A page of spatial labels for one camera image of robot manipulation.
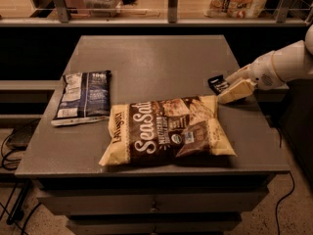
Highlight colourful snack bag on shelf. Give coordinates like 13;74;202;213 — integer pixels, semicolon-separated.
204;0;267;19

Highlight black device on left floor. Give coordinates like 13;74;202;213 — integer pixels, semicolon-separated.
6;125;35;151

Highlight blue chip bag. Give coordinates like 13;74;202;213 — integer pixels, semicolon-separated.
51;70;111;126

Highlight clear plastic container on shelf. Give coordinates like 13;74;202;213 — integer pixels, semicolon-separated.
83;0;121;17

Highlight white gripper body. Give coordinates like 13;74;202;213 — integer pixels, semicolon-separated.
247;51;285;90

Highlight metal shelf rail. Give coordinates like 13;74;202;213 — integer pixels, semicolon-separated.
0;0;313;27

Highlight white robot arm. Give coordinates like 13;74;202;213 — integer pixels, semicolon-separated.
218;25;313;104

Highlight yellow brown sea salt chip bag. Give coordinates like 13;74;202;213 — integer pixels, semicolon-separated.
100;96;235;165

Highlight black cables left floor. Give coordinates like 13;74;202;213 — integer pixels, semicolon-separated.
0;118;43;235

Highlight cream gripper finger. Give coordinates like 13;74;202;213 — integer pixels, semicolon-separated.
217;78;256;104
225;65;250;84

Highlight black cable right floor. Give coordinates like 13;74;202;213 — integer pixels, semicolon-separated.
274;171;296;235

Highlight black rxbar chocolate bar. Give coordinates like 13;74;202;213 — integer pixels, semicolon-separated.
207;74;230;95

